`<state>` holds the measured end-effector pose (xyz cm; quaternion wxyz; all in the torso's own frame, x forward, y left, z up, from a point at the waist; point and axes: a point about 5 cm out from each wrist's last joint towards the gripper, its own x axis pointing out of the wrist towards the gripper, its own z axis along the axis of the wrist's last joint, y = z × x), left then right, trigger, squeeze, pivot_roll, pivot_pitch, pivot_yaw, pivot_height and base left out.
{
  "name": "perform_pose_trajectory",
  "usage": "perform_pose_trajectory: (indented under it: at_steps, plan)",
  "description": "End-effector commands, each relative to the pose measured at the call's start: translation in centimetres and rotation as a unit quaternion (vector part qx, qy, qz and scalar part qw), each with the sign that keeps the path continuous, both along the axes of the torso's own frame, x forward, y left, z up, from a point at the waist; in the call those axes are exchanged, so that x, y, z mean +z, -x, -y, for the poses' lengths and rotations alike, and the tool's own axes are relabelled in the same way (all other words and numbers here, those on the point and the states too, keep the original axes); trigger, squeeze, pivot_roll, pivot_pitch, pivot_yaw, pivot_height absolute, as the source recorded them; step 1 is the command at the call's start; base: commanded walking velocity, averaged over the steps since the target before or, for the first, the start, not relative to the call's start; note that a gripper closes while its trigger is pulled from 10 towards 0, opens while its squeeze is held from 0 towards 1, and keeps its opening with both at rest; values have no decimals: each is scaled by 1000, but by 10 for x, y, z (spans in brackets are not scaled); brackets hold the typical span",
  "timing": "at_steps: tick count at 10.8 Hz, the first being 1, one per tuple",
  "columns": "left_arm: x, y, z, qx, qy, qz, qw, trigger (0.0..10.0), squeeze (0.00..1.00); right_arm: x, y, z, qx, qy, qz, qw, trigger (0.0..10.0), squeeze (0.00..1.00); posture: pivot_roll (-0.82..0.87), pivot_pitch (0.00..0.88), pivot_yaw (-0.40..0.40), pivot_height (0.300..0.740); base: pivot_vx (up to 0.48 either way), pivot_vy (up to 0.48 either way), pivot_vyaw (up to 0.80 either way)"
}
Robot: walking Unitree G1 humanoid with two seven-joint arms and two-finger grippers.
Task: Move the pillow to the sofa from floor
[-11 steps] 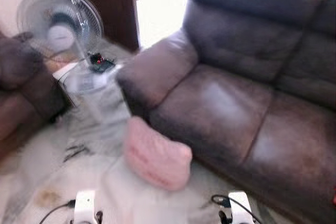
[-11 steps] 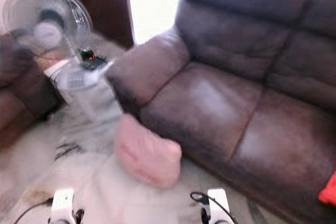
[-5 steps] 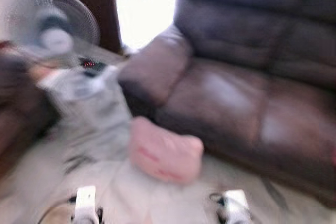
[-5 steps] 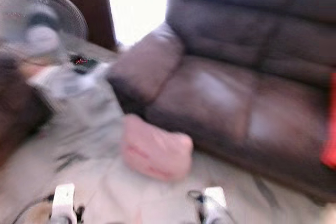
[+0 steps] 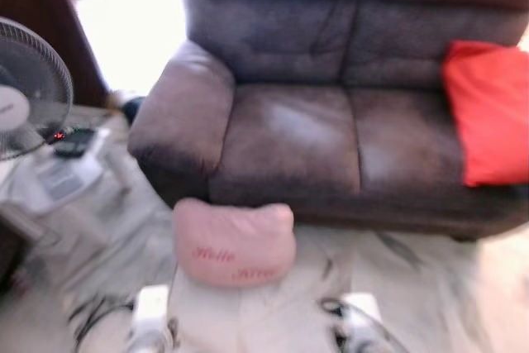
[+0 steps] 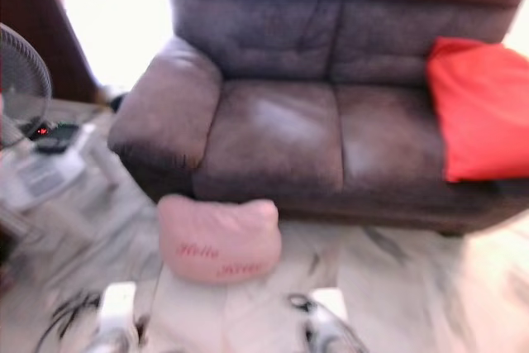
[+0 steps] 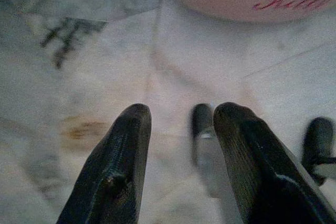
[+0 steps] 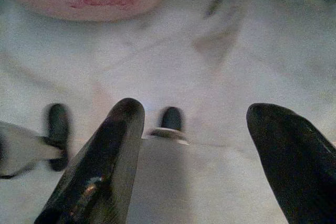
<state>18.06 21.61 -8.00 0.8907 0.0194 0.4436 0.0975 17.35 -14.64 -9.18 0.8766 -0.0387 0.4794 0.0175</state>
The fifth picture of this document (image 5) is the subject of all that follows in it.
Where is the red pillow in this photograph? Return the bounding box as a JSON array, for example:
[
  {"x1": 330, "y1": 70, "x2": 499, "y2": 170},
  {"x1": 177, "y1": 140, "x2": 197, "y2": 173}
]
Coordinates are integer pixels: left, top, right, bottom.
[{"x1": 441, "y1": 39, "x2": 529, "y2": 188}]

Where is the grey-brown two-seat sofa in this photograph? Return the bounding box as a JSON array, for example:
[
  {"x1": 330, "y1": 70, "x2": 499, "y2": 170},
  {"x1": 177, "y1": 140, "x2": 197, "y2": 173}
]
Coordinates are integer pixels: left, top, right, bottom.
[{"x1": 128, "y1": 0, "x2": 529, "y2": 242}]

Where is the pink Hello Kitty pillow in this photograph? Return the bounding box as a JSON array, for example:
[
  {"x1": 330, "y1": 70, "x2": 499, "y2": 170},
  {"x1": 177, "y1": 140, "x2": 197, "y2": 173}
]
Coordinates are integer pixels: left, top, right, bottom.
[{"x1": 172, "y1": 197, "x2": 297, "y2": 290}]

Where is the dark wooden door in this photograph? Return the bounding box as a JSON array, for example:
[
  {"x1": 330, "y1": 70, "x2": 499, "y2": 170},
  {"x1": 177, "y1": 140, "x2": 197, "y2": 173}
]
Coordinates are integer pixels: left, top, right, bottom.
[{"x1": 0, "y1": 0, "x2": 110, "y2": 107}]

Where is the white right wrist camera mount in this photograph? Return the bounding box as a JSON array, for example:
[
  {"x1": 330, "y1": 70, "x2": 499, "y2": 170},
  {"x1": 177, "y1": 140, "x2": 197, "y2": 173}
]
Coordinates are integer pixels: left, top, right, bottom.
[{"x1": 343, "y1": 291, "x2": 383, "y2": 329}]

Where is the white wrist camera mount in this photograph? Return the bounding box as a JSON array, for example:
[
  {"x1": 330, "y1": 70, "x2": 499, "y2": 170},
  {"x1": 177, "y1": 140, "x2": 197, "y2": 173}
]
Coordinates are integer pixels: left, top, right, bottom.
[
  {"x1": 343, "y1": 291, "x2": 383, "y2": 329},
  {"x1": 132, "y1": 285, "x2": 172, "y2": 346}
]

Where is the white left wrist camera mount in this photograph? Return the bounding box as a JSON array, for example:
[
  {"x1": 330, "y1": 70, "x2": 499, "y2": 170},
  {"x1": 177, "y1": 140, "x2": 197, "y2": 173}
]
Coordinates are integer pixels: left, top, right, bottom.
[{"x1": 132, "y1": 285, "x2": 172, "y2": 346}]

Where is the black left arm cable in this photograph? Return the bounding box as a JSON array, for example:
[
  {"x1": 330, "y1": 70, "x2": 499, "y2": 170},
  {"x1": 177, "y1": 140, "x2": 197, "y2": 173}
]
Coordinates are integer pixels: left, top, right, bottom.
[{"x1": 68, "y1": 293, "x2": 137, "y2": 350}]

